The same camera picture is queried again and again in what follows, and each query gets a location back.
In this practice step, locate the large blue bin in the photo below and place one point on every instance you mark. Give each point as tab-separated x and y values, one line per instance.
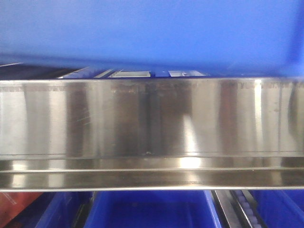
215	36

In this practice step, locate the steel shelf front beam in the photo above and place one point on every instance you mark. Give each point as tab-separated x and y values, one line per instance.
152	133

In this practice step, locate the lower blue bin centre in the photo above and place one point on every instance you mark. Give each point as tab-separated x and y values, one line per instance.
153	209

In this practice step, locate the lower white roller track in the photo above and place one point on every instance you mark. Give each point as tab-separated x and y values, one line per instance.
246	209

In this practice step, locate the lower blue bin left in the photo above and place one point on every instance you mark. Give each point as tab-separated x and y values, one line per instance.
53	210

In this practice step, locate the lower blue bin right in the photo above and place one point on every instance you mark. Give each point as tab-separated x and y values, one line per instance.
280	208

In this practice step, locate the red brown box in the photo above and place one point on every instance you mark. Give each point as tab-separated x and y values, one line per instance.
13	203

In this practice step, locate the lower steel divider rail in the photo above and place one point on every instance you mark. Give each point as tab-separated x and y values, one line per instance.
225	209

